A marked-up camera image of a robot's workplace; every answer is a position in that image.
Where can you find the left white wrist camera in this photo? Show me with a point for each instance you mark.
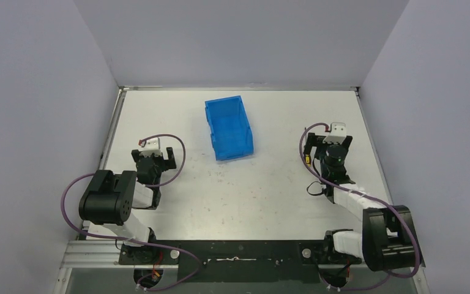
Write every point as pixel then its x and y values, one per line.
pixel 150 147

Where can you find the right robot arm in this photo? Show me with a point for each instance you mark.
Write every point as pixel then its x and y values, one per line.
pixel 387 240

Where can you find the aluminium front rail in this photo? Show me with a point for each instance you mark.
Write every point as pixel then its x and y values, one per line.
pixel 89 253

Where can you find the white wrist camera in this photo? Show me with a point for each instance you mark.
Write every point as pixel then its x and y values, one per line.
pixel 150 147
pixel 337 134

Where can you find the black yellow handled screwdriver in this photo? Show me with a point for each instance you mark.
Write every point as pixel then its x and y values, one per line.
pixel 308 160

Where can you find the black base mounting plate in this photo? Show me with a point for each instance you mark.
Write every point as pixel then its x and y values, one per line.
pixel 259 272

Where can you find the blue plastic bin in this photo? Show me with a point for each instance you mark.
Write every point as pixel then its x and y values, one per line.
pixel 231 133

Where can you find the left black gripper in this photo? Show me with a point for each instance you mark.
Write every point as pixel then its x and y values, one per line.
pixel 153 158

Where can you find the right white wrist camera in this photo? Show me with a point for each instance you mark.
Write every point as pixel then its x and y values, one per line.
pixel 337 134

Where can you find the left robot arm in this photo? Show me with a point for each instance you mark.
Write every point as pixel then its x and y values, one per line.
pixel 111 198

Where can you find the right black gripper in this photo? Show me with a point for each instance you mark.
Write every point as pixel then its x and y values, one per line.
pixel 313 141

